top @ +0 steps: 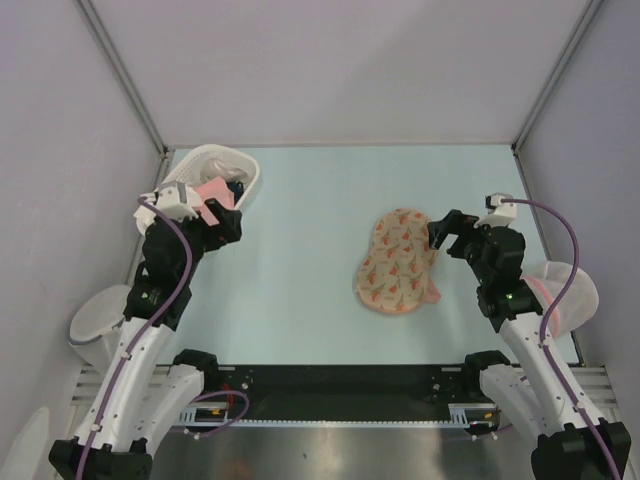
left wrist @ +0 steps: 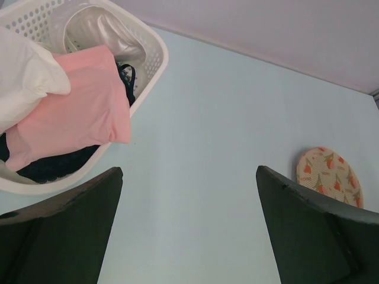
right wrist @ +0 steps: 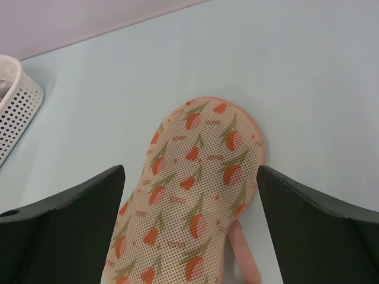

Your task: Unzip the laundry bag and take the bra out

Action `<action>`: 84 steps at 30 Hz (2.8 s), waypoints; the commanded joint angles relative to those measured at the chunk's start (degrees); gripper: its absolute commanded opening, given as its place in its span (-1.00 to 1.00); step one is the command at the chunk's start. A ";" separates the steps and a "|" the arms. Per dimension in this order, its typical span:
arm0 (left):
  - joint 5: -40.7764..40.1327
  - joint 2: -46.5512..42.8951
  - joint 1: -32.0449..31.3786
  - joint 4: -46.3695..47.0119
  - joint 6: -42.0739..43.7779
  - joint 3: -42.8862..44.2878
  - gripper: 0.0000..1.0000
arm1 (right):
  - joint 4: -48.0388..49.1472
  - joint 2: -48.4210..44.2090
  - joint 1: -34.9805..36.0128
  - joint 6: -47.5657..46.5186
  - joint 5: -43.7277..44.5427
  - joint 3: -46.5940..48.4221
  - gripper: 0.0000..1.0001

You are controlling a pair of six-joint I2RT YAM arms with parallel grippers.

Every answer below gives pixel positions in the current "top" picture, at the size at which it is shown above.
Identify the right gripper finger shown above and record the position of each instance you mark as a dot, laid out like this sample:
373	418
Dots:
458	248
437	232

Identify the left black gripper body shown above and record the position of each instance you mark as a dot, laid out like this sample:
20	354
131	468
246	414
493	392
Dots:
212	238

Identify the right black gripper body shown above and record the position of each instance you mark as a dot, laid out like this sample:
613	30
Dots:
463	224

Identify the floral mesh laundry bag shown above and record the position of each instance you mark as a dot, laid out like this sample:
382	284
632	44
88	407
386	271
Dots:
395	275

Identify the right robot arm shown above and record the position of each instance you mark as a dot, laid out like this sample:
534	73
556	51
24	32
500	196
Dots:
570	437

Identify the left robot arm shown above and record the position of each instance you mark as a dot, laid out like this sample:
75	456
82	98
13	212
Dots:
127	421

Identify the white plastic laundry basket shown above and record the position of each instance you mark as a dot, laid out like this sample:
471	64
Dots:
187	170

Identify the white mesh bag pink trim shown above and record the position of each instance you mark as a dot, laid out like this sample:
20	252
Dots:
576	307

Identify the white mesh bag blue trim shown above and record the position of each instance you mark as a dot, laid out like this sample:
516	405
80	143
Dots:
94	331

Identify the dark garment in basket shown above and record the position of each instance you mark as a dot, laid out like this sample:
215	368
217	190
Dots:
237	188

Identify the pink cloth in basket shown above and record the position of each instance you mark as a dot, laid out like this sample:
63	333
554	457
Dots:
215	189

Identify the pale garment in basket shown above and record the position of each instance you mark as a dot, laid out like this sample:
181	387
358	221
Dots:
228	171

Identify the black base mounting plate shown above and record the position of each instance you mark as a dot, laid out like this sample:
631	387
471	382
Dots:
347	393

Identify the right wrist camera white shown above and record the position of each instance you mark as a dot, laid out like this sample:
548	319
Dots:
501	211

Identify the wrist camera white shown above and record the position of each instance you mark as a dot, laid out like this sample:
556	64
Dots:
501	211
175	199

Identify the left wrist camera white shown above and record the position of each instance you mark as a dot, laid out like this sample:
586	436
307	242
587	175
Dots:
175	199

